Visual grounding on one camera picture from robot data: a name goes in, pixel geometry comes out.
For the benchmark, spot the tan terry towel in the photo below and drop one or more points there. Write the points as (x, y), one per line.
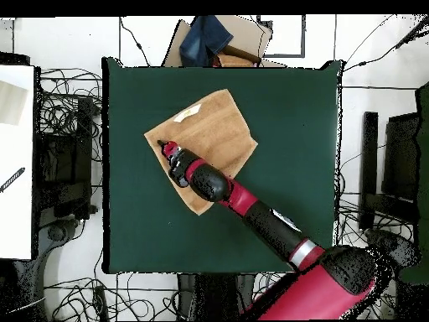
(214, 134)

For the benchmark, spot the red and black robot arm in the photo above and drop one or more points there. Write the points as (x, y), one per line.
(268, 228)

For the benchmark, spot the black equipment rack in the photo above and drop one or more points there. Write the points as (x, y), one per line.
(63, 167)

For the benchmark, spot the blue denim jeans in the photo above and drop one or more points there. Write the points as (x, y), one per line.
(204, 40)

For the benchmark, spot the dark green table cloth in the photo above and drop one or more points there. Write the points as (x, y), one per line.
(285, 134)

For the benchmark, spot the black swivel chair base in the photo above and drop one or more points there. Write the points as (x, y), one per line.
(57, 233)
(392, 245)

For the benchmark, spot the brown cardboard box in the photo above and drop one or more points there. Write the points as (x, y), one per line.
(248, 33)

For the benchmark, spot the black ribbed rod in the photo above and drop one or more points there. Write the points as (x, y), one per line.
(12, 179)

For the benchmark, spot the beige paper sheet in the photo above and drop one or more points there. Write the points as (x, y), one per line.
(11, 104)

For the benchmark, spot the white desk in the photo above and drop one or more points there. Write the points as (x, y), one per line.
(16, 201)

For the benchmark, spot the black chair panel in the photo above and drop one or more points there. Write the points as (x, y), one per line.
(402, 151)

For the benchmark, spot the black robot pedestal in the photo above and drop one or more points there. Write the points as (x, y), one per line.
(214, 298)

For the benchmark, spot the black rectangular frame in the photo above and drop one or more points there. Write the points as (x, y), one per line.
(303, 37)

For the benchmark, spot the black upright post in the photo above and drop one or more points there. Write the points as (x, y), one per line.
(369, 151)

